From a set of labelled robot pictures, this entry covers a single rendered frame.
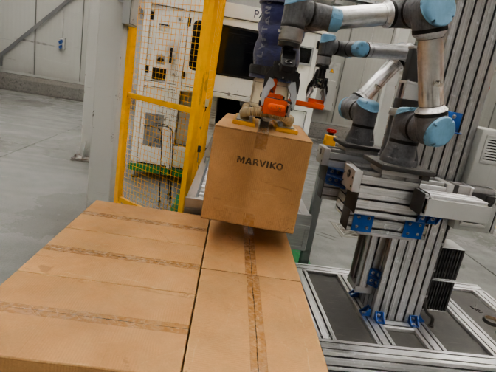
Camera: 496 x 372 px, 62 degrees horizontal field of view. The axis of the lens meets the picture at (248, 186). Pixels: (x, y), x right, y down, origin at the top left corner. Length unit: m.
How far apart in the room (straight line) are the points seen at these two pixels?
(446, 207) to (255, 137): 0.79
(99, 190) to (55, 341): 1.96
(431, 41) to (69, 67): 10.50
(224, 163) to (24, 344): 0.93
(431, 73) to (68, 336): 1.42
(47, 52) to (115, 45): 8.83
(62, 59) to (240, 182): 10.14
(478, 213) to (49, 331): 1.54
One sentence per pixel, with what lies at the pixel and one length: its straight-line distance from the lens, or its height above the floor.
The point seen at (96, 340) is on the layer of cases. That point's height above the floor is 0.54.
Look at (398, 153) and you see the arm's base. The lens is 1.76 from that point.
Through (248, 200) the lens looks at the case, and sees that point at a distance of 1.71.
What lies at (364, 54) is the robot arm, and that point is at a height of 1.48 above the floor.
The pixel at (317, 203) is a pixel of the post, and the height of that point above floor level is 0.53.
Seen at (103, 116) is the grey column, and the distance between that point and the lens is 2.98.
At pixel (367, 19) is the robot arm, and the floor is 1.54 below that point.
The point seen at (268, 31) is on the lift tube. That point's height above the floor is 1.48.
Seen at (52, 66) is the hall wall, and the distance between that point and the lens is 11.70.
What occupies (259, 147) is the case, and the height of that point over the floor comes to 1.02.
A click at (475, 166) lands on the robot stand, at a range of 2.09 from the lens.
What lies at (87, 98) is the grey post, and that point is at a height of 0.73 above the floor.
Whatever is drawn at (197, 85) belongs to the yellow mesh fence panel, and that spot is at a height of 1.16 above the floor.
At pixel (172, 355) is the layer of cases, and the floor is 0.54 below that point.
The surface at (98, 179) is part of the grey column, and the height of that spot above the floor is 0.42.
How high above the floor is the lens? 1.28
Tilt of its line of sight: 15 degrees down
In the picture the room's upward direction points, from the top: 10 degrees clockwise
